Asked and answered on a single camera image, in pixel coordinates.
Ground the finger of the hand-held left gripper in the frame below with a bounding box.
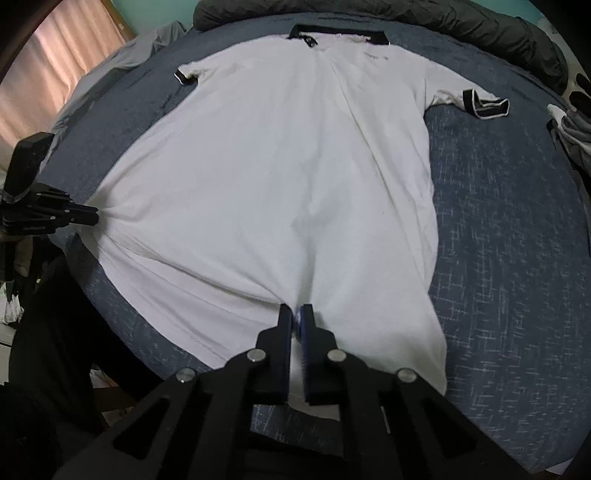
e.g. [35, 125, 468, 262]
[69, 203, 99, 228]

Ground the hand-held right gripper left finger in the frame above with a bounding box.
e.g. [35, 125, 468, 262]
[53, 302, 296, 480]

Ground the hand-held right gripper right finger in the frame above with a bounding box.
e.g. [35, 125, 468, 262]
[300, 302, 527, 480]

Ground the white polo shirt black collar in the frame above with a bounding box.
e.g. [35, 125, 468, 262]
[76, 23, 511, 411]

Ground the pile of clothes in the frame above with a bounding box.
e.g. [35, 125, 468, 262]
[547, 71, 591, 178]

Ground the pink curtain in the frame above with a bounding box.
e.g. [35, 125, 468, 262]
[0, 0, 127, 153]

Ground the person's dark clothing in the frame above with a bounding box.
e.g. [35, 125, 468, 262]
[0, 244, 155, 480]

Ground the blue-grey woven bed blanket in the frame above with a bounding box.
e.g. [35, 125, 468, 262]
[28, 18, 591, 476]

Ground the dark grey rolled duvet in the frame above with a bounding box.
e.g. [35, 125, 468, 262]
[191, 0, 570, 95]

